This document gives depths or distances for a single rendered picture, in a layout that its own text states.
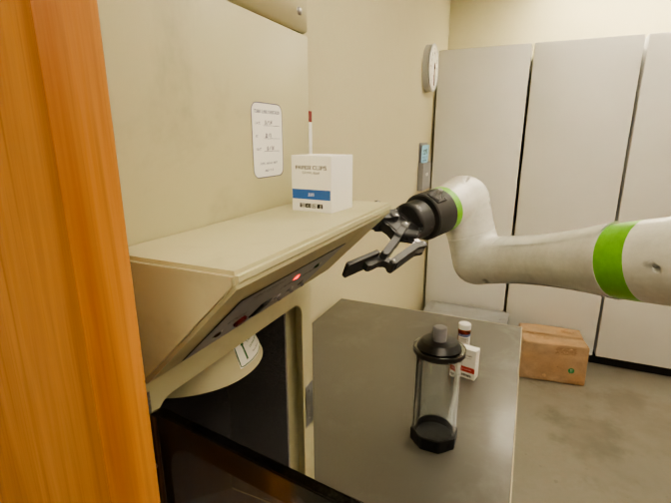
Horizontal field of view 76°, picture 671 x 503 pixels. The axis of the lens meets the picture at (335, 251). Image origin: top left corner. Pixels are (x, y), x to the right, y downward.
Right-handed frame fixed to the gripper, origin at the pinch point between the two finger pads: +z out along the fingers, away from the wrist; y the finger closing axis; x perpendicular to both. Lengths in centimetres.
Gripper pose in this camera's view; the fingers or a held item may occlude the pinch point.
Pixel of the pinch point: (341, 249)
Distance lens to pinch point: 71.2
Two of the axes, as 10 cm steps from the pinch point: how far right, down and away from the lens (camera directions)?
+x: -2.4, 7.1, 6.6
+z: -7.5, 2.9, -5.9
